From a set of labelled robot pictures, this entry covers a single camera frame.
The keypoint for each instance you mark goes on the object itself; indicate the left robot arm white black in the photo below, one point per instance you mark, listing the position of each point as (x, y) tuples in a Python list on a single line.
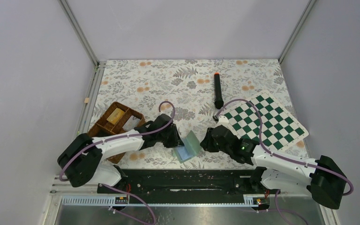
[(83, 161)]

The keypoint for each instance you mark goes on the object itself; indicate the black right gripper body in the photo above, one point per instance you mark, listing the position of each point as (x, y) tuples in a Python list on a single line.
[(223, 148)]

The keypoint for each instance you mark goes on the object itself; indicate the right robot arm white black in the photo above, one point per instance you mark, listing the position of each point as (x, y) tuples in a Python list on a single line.
[(322, 179)]

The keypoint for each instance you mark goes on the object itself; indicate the floral patterned table mat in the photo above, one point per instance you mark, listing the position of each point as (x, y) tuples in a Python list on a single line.
[(152, 87)]

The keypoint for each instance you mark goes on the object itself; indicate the green white chessboard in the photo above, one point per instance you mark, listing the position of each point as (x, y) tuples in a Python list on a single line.
[(280, 129)]

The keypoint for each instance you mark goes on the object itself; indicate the yellow block in basket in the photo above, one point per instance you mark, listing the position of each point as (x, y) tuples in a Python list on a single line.
[(115, 116)]

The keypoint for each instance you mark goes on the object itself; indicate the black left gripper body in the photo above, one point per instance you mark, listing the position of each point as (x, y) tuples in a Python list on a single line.
[(169, 138)]

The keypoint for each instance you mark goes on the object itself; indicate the brown wicker basket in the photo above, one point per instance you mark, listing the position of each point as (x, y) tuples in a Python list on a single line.
[(103, 128)]

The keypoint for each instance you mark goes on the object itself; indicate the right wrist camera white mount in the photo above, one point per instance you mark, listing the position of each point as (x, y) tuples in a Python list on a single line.
[(222, 121)]

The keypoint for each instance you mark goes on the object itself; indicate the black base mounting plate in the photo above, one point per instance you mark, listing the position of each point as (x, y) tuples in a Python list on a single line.
[(211, 182)]

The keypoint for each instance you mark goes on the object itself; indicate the white card in basket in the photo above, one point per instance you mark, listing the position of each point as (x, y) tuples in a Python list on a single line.
[(131, 123)]

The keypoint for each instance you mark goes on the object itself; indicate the black microphone orange tip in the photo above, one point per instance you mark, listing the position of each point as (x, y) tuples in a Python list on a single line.
[(218, 101)]

